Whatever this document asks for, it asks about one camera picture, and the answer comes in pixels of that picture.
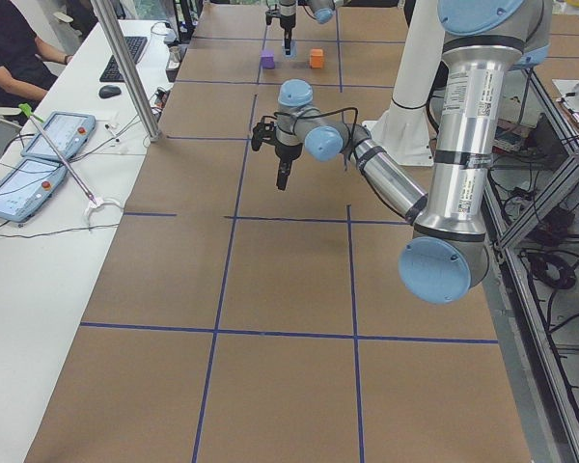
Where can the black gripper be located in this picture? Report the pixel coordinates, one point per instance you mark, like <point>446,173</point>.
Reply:
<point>286,152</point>
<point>287,20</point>

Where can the light blue foam block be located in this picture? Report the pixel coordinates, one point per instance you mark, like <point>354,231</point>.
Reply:
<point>289,52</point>

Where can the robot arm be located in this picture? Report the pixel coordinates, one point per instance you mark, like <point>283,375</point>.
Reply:
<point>321,10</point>
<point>442,202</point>

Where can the purple foam block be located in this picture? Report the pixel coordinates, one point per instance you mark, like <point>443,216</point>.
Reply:
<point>268,59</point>

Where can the orange foam block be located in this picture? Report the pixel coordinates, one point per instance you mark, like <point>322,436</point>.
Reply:
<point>316,58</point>

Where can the metal cup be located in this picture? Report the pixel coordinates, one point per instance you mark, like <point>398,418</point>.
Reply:
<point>174,52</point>

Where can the black computer mouse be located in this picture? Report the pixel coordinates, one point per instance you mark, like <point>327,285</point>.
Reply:
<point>108,91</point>

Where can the upper teach pendant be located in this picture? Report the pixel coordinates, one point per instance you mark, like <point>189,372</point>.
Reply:
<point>68,131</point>

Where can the teach pendant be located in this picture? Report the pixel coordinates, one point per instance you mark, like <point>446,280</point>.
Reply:
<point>28,187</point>
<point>68,131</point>

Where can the long metal rod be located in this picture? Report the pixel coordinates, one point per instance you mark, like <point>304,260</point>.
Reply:
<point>27,111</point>

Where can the lower teach pendant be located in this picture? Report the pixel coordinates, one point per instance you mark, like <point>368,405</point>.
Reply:
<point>28,187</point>

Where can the seated person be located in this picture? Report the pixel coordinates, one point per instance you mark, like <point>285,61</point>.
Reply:
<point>24,75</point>

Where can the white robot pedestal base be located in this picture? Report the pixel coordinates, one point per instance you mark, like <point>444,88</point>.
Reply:
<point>402,129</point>

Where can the aluminium frame post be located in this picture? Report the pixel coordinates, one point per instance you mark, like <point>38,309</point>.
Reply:
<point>112,30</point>

